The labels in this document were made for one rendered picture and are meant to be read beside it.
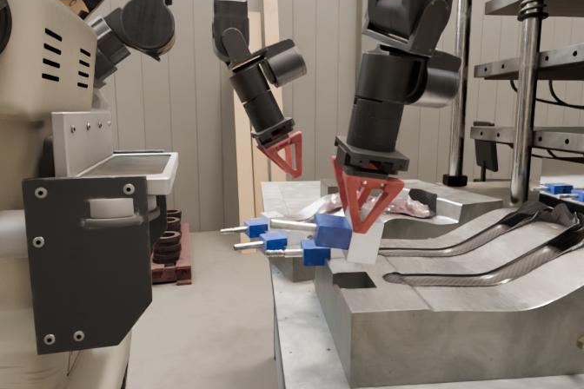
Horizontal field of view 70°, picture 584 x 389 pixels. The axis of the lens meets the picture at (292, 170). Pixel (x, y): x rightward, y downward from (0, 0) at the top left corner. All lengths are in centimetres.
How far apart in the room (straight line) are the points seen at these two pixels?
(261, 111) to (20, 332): 45
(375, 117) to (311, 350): 30
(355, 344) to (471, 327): 13
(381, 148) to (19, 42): 35
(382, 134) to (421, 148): 400
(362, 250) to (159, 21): 45
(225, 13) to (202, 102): 313
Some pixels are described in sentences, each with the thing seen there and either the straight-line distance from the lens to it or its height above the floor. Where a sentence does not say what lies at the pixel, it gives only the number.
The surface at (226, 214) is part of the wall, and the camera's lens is 396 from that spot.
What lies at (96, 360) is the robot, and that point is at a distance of 60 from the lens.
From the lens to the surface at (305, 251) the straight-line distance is 62.
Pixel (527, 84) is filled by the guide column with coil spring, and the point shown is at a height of 119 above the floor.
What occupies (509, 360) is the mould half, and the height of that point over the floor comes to 82.
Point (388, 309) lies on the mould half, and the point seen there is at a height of 89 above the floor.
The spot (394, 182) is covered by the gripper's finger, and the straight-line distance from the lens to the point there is 47.
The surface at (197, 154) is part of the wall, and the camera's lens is 385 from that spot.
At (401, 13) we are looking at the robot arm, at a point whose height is 120.
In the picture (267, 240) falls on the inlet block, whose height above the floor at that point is 87.
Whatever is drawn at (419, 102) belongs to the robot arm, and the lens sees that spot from 52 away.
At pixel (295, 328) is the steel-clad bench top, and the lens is 63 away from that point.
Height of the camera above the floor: 110
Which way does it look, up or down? 8 degrees down
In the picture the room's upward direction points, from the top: straight up
